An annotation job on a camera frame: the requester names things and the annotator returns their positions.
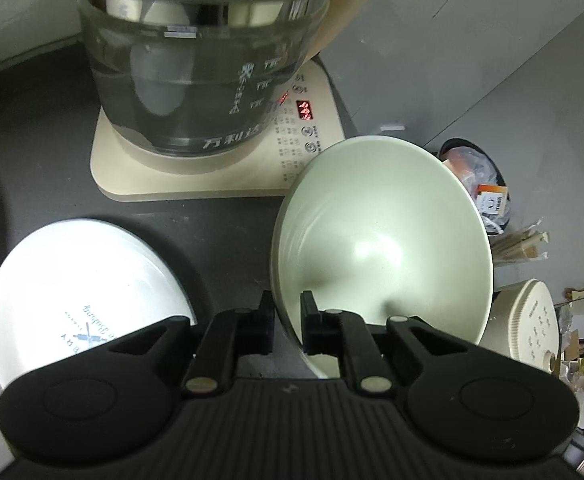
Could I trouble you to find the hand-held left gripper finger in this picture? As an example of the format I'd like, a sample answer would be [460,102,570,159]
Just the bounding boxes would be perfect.
[299,290,474,394]

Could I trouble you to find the cream round appliance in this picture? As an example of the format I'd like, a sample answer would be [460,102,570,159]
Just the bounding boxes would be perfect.
[477,278,561,376]

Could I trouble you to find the beige kettle base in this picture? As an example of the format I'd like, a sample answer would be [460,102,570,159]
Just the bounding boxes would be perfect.
[89,57,348,203]

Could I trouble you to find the black trash bin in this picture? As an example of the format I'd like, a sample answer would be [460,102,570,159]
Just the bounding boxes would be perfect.
[439,138,513,237]

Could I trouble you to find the white plate with blue print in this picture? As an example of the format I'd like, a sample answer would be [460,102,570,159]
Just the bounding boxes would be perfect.
[0,217,198,391]

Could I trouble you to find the glass kettle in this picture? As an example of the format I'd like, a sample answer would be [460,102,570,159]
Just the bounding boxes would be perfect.
[42,0,378,158]

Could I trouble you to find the wrapped disposable chopsticks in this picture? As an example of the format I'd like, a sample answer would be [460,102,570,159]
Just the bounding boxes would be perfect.
[489,220,551,266]

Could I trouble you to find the pale green bowl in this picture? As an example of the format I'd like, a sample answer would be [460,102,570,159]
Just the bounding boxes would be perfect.
[270,136,494,380]

